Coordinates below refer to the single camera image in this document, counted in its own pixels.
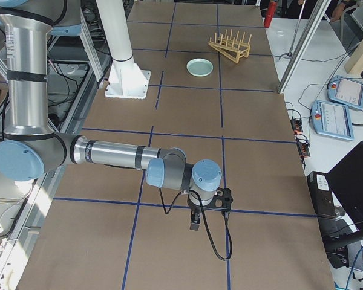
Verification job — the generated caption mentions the black computer box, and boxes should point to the black computer box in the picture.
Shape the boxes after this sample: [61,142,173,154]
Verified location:
[307,171,346,219]

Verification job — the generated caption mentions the black monitor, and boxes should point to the black monitor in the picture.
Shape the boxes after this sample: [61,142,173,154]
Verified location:
[324,141,363,250]

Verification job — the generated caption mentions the red cylinder tube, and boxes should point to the red cylinder tube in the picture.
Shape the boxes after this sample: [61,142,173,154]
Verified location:
[264,0,277,28]

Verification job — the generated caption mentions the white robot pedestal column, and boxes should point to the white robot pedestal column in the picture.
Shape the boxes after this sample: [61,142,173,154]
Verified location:
[96,0,151,99]

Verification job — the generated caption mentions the near blue teach pendant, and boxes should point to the near blue teach pendant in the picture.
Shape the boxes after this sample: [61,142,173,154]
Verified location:
[311,100,354,141]

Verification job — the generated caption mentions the light green plate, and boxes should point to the light green plate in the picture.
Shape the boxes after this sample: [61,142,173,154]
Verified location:
[186,58,214,77]

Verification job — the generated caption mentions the metal grabber tool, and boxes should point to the metal grabber tool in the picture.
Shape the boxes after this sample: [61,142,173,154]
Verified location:
[278,0,306,61]

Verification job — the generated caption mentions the aluminium frame post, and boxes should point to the aluminium frame post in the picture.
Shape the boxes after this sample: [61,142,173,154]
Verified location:
[278,0,330,94]

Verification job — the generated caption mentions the blue teach pendant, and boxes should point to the blue teach pendant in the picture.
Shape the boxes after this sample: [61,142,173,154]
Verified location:
[327,75,363,109]
[311,100,354,141]

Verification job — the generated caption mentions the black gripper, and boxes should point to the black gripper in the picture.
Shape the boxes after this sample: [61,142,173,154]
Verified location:
[187,199,214,231]

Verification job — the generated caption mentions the far blue teach pendant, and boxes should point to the far blue teach pendant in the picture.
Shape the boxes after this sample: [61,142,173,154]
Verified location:
[327,75,363,109]

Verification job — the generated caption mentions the wooden dish rack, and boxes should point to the wooden dish rack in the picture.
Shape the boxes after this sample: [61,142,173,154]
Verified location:
[208,29,252,63]

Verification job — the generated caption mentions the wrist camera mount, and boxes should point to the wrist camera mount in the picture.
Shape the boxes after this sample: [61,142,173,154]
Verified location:
[211,188,234,212]

